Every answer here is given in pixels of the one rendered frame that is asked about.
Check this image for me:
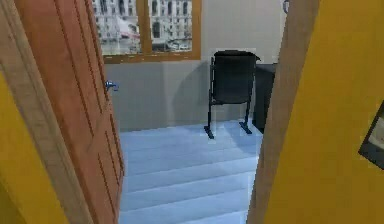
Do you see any black chair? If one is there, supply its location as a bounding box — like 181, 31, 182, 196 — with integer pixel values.
203, 49, 262, 140

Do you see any wooden framed window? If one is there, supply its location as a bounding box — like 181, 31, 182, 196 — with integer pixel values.
90, 0, 203, 65

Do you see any brown wooden room door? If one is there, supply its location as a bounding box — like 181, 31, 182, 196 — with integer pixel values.
13, 0, 126, 224

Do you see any silver door handle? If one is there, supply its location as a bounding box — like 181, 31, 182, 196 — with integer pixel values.
105, 80, 120, 93

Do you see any black framed wall picture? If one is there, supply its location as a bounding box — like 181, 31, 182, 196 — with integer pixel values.
358, 100, 384, 171

